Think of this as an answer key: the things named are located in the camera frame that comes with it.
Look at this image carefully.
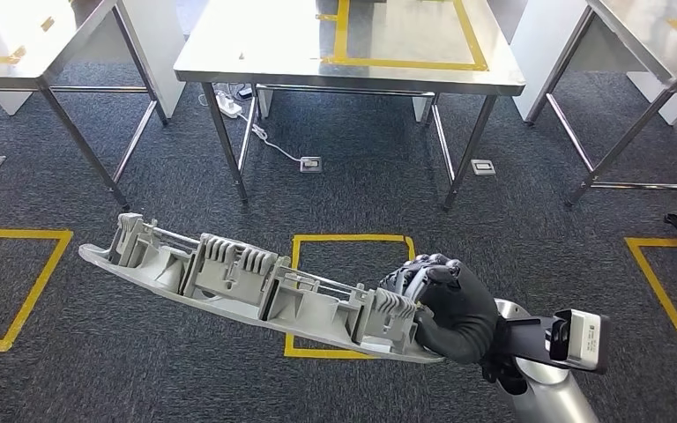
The steel table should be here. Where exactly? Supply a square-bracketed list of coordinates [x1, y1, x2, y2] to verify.
[0, 0, 170, 212]
[524, 0, 677, 208]

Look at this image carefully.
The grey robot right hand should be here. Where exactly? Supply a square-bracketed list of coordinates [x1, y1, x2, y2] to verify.
[380, 254, 501, 367]

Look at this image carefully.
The white power cable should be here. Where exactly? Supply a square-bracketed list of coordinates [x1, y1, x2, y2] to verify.
[239, 110, 306, 165]

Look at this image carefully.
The steel workbench with yellow tape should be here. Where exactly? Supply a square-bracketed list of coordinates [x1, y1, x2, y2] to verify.
[173, 0, 528, 212]

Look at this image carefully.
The yellow floor tape square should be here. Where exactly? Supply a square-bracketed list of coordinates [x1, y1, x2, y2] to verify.
[624, 236, 677, 376]

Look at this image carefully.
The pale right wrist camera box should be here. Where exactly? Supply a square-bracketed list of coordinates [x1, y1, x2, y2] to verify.
[502, 309, 613, 375]

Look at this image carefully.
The white power strip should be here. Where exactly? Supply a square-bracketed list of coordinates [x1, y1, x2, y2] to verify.
[214, 90, 244, 120]

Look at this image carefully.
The grey plastic wheel hubcap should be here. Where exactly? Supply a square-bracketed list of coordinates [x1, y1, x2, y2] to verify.
[78, 212, 446, 364]

